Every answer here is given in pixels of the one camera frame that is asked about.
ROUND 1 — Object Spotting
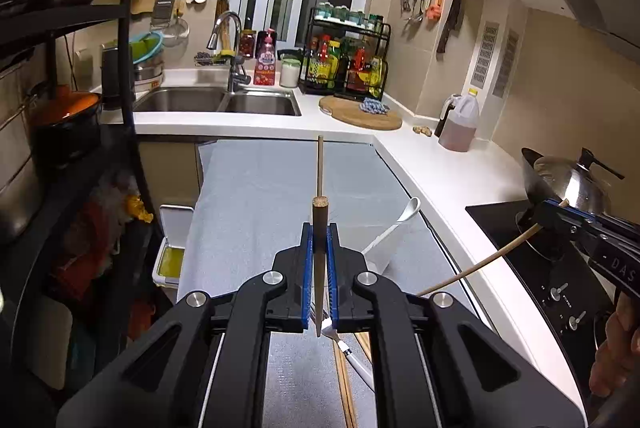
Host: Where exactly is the person's right hand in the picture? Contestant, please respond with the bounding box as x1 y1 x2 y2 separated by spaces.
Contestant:
589 295 633 396

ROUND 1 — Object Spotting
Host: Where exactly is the white ceramic spoon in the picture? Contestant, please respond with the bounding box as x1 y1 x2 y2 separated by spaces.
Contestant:
361 196 422 255

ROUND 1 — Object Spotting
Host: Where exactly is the mesh strainer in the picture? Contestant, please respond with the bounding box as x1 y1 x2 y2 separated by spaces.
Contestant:
162 15 190 48

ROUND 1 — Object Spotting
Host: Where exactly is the clear cooking oil jug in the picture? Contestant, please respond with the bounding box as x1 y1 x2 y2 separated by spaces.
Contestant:
438 89 481 153

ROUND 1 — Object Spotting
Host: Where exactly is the dark grey canister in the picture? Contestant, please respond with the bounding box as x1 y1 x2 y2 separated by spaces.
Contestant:
100 47 136 111

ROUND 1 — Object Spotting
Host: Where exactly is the steel pot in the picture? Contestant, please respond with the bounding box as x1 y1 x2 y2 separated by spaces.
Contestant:
132 63 165 89

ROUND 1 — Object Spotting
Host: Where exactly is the sink sponge rack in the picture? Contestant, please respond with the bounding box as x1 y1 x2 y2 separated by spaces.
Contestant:
194 50 236 68

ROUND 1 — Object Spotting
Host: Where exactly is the wall vent grille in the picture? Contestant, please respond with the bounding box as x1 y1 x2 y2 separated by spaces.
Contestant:
492 29 521 99
470 22 501 85

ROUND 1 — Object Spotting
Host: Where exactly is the white trash bin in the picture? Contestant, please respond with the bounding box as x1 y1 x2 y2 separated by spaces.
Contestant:
152 204 196 286

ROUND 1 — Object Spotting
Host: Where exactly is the yellow plastic bag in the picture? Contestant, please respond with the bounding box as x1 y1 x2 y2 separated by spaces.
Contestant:
125 193 153 224

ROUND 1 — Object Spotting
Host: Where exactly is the black pot with orange lid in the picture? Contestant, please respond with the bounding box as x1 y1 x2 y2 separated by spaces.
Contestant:
27 84 103 164

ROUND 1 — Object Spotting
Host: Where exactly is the black cooktop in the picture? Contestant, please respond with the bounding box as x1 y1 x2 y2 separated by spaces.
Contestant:
465 200 640 409

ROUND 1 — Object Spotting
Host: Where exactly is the grey woven cloth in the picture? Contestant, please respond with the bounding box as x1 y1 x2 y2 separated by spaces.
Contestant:
177 138 481 428

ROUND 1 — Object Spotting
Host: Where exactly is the chrome kitchen faucet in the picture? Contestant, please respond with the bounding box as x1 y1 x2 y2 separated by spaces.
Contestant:
207 11 252 94

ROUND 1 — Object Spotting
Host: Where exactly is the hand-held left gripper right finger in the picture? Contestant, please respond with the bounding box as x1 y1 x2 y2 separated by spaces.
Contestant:
327 223 586 428

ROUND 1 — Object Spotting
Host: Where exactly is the metal grater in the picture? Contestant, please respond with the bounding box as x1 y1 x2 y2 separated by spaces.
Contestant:
151 0 181 29

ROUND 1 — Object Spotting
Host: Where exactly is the clear plastic utensil container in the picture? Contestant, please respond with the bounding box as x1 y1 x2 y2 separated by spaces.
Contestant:
325 197 425 281

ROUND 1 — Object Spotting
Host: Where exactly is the stainless steel double sink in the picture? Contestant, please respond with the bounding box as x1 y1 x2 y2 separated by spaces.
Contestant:
132 85 303 118

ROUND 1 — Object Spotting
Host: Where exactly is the light bamboo chopstick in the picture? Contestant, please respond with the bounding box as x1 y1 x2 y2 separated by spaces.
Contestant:
416 202 570 298

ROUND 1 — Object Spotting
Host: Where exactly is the pink soap bottle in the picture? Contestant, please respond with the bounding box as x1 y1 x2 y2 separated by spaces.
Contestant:
254 28 279 86

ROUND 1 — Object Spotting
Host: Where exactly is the round wooden cutting board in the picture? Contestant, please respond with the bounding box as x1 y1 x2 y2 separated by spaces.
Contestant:
319 94 403 131

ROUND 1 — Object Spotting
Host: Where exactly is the hanging cleaver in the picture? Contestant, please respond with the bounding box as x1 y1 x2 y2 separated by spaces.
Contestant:
436 0 463 55

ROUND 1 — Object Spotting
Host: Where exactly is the red bag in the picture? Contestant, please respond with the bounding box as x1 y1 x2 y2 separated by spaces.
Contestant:
55 203 116 289

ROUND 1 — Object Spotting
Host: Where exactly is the row of sauce bottles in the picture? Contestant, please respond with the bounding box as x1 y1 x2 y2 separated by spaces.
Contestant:
305 34 388 94

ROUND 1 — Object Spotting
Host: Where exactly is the green colander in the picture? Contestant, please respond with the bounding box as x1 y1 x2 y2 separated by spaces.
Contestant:
129 30 165 68

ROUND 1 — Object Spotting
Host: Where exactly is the black shelf rack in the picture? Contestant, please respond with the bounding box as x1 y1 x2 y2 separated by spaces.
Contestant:
0 0 171 428

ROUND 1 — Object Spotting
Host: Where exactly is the white-handled steel fork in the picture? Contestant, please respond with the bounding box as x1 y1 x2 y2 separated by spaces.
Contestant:
320 308 375 393

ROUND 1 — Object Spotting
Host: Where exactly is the white jar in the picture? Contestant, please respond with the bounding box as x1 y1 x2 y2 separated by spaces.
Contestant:
279 53 301 88

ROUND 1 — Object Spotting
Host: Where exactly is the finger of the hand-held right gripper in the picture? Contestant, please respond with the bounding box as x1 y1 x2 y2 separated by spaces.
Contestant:
545 199 601 225
536 207 601 249

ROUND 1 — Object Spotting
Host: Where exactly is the row of green spice jars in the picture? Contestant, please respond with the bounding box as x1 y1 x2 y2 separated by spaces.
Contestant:
317 1 385 31

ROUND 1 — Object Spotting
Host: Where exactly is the wooden utensil bundle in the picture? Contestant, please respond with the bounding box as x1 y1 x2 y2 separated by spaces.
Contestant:
216 0 236 51

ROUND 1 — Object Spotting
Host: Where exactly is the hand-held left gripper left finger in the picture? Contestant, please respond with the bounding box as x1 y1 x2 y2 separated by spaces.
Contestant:
56 222 318 428

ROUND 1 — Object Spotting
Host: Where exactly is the black wire spice rack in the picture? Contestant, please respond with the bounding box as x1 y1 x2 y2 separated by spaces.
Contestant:
298 6 392 101

